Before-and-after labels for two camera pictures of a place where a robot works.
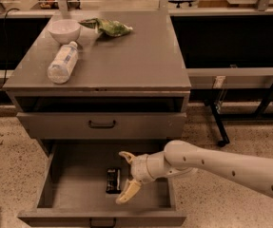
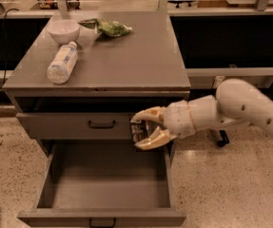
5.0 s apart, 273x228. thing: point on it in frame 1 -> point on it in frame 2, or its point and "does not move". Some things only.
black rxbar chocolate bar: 113,180 -> 141,129
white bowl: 65,31 does not move
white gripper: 140,168 -> 179,119
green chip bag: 105,27 does not move
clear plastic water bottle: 63,64 does not move
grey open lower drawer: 73,195 does not move
